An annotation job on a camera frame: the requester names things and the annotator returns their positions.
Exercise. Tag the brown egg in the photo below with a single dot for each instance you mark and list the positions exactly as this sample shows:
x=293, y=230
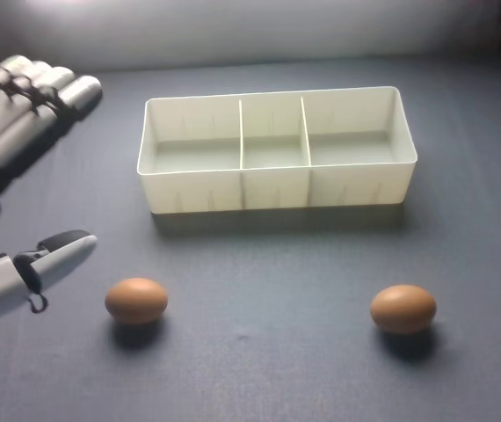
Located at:
x=136, y=301
x=403, y=309

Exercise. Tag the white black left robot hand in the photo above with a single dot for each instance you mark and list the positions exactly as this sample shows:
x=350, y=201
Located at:
x=22, y=127

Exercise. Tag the grey table cloth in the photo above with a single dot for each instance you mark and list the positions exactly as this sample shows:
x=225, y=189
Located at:
x=250, y=360

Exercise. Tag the white three-compartment tray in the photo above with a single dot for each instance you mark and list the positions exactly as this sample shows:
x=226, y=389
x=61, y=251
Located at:
x=277, y=189

